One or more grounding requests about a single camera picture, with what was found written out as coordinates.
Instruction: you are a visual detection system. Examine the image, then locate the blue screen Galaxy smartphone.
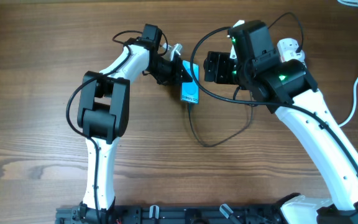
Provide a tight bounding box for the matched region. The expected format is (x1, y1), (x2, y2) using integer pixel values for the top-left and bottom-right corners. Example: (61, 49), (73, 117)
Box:
(180, 61), (199, 104)

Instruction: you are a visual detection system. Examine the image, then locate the black USB charger cable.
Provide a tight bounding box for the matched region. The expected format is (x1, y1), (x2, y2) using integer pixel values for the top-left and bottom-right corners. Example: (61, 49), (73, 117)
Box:
(186, 12), (305, 148)

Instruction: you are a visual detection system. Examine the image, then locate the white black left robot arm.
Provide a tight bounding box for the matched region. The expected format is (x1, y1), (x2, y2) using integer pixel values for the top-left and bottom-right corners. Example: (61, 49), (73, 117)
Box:
(72, 24), (193, 223)

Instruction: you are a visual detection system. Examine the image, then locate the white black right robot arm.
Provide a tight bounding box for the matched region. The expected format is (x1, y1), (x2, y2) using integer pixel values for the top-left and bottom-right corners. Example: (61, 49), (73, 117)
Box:
(203, 20), (358, 223)

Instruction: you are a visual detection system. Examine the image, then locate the white charger plug adapter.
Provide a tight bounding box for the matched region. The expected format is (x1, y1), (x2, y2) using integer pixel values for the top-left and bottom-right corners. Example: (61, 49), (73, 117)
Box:
(282, 50), (305, 63)

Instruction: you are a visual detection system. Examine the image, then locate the white power strip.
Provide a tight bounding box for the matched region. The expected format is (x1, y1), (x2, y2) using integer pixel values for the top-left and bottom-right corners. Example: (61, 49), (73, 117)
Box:
(277, 38), (305, 64)

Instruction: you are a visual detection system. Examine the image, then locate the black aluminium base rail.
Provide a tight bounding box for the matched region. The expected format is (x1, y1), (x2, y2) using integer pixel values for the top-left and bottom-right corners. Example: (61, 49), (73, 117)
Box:
(55, 203), (291, 224)

